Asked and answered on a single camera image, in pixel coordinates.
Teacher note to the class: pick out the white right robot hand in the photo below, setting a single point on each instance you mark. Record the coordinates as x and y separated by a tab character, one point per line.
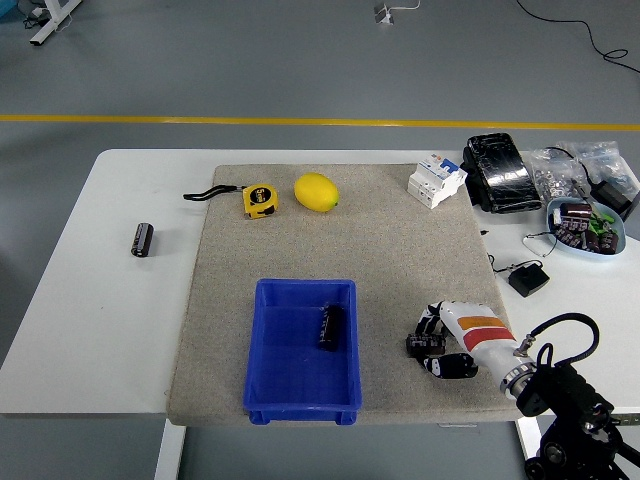
480	335

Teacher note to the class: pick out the dark brown cylindrical battery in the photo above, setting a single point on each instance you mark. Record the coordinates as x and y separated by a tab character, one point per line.
425	346
607	242
576	210
569	233
330	327

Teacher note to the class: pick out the blue plastic box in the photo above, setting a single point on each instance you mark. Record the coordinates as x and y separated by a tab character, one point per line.
290	360

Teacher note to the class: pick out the black cylindrical battery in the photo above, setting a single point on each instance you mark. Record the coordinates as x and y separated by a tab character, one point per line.
142	240

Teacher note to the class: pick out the small black power adapter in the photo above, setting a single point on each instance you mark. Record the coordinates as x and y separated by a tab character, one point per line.
528	280

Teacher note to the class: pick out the white table leg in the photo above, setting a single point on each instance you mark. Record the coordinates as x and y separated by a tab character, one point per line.
527	435
169	450

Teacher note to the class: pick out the light blue bowl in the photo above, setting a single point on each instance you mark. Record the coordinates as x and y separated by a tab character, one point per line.
582	254

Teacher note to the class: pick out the grey-brown mat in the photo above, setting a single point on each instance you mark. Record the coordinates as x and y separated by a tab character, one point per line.
380	250

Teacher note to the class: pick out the white circuit breaker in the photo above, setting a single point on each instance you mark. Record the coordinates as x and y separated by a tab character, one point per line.
434	181

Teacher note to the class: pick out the black wrapped device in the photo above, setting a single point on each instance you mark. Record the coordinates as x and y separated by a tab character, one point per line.
500	172

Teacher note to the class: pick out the green plastic parts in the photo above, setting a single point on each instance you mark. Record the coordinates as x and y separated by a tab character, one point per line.
600	223

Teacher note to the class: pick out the table height control panel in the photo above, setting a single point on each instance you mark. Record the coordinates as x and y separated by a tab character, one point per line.
629	418

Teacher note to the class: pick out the plastic bag of metal nuts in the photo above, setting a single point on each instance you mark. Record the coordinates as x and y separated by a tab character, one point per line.
552	175

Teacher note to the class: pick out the large black power adapter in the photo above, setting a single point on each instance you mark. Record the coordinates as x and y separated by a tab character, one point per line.
614	196

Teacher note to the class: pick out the plastic bag of blue parts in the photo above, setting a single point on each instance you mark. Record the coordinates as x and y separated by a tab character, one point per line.
600	157

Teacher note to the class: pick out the yellow lemon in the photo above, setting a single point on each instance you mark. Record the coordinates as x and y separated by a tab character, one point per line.
316	192

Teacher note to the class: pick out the yellow tape measure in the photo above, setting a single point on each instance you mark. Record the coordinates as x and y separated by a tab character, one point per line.
260	201

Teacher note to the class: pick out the silver floor socket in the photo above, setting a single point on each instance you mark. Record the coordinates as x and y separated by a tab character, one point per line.
384	13

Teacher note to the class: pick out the white desk frame leg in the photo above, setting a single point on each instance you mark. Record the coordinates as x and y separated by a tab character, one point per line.
50	22

